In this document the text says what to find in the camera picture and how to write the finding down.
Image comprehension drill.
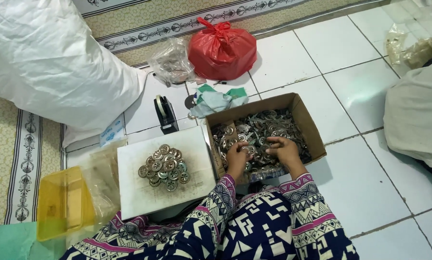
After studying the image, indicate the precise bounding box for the stack of clear plastic bags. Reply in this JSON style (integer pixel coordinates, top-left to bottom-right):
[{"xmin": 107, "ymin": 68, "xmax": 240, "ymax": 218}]
[{"xmin": 79, "ymin": 139, "xmax": 128, "ymax": 221}]

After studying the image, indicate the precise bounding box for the brown cardboard box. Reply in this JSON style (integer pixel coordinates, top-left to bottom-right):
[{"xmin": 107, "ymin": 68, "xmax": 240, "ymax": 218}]
[{"xmin": 205, "ymin": 92, "xmax": 327, "ymax": 181}]

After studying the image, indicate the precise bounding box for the white scale platform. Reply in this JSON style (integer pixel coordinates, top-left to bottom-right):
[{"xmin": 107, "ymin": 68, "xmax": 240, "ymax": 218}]
[{"xmin": 116, "ymin": 126, "xmax": 217, "ymax": 221}]

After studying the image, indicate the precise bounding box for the white cloth bundle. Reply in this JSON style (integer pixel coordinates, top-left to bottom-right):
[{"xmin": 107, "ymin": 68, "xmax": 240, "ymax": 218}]
[{"xmin": 383, "ymin": 54, "xmax": 432, "ymax": 171}]

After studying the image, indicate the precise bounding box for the pile of round metal discs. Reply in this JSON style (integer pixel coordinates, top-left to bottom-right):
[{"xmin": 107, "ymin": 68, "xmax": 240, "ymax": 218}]
[{"xmin": 138, "ymin": 144, "xmax": 191, "ymax": 192}]

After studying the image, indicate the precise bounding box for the crumpled clear plastic bag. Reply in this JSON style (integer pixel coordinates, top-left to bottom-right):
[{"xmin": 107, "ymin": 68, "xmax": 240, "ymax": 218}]
[{"xmin": 386, "ymin": 0, "xmax": 432, "ymax": 71}]

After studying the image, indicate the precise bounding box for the person's left hand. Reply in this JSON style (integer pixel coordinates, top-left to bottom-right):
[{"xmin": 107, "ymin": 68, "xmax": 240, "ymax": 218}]
[{"xmin": 225, "ymin": 142, "xmax": 254, "ymax": 180}]

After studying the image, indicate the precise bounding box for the large white sack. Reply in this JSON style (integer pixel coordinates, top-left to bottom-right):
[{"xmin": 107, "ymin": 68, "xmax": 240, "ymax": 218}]
[{"xmin": 0, "ymin": 0, "xmax": 149, "ymax": 148}]

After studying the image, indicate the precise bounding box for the navy patterned garment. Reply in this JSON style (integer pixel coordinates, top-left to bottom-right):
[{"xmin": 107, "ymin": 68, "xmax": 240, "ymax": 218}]
[{"xmin": 60, "ymin": 173, "xmax": 359, "ymax": 260}]

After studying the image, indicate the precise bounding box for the heap of metal parts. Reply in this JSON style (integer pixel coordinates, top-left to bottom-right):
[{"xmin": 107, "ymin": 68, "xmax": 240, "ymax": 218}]
[{"xmin": 212, "ymin": 110, "xmax": 312, "ymax": 173}]

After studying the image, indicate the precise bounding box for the person's right hand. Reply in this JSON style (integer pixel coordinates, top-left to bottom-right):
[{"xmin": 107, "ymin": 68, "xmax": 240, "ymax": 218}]
[{"xmin": 266, "ymin": 136, "xmax": 308, "ymax": 180}]

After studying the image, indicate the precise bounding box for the red plastic bag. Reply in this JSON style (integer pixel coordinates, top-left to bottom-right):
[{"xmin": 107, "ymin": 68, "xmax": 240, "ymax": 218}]
[{"xmin": 188, "ymin": 17, "xmax": 258, "ymax": 81}]

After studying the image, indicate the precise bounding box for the blue and white packet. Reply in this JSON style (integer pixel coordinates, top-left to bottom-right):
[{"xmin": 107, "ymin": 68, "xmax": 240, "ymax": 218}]
[{"xmin": 99, "ymin": 115, "xmax": 126, "ymax": 148}]

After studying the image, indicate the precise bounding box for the yellow plastic container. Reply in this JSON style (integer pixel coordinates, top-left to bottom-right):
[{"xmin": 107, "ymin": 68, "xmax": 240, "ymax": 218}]
[{"xmin": 36, "ymin": 166, "xmax": 96, "ymax": 242}]

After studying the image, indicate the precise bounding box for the green and white cloth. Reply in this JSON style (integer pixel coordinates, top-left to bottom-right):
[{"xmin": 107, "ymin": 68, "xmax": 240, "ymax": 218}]
[{"xmin": 189, "ymin": 84, "xmax": 250, "ymax": 119}]

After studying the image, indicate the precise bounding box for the black tape dispenser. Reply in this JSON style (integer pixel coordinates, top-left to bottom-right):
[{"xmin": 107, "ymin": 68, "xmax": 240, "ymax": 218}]
[{"xmin": 154, "ymin": 95, "xmax": 180, "ymax": 135}]

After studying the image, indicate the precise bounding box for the clear bag of metal parts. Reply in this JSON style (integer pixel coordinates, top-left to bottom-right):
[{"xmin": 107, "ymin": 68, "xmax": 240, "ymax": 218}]
[{"xmin": 148, "ymin": 37, "xmax": 198, "ymax": 87}]

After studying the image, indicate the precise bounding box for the light green sheet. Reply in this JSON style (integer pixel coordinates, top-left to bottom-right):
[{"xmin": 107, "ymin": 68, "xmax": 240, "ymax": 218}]
[{"xmin": 0, "ymin": 221, "xmax": 66, "ymax": 260}]

